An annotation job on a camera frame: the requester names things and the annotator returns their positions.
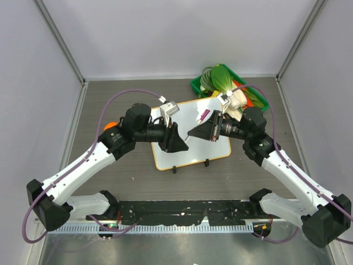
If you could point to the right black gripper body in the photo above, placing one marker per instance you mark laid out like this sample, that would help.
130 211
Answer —
230 127

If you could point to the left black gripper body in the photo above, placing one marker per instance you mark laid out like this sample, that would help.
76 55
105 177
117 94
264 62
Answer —
156 133

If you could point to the white marker pen body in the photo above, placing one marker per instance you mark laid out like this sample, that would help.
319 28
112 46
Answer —
189 133

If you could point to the magenta marker cap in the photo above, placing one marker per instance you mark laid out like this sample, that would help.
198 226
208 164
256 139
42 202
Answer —
204 115

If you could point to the orange framed whiteboard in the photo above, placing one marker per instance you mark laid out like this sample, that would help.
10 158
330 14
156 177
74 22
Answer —
199 150

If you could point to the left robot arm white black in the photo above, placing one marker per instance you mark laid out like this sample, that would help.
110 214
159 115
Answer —
53 201

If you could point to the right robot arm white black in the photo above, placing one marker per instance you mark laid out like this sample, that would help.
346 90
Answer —
320 214

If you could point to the right black whiteboard foot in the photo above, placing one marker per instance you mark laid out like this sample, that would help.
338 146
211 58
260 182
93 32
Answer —
207 162

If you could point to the yellow toy vegetable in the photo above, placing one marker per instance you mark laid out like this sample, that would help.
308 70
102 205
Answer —
216 94

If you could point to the red orange toy pepper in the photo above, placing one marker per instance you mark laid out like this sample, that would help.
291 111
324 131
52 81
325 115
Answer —
252 100

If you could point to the orange toy fruit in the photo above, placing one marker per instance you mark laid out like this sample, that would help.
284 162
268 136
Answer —
110 125

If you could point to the toy bok choy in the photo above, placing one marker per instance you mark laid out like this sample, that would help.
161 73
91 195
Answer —
223 82

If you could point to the grey green coiled toy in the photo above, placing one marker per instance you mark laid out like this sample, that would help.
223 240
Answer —
206 84

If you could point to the green plastic basket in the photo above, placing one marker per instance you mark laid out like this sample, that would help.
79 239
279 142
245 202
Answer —
195 85

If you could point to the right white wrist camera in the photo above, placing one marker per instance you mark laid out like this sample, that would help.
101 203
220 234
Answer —
225 100

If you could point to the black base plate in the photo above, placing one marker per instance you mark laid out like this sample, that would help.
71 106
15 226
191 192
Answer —
183 212

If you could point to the slotted grey cable duct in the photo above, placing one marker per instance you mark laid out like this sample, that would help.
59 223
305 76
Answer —
203 228

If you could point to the right aluminium frame post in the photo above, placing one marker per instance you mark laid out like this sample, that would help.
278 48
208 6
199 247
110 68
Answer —
304 31

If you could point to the aluminium frame post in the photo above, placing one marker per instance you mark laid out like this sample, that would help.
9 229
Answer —
304 31
44 12

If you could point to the left aluminium frame post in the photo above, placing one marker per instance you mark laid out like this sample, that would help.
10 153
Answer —
44 12

